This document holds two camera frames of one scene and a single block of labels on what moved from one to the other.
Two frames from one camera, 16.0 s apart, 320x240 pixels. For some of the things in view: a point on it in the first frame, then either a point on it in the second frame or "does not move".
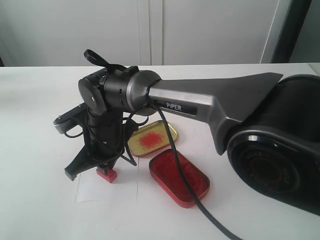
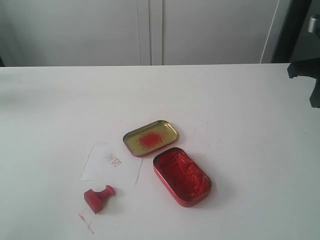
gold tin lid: (151, 138) does not move
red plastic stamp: (108, 174) -> (95, 199)
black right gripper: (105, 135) -> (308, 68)
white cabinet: (56, 33) does not move
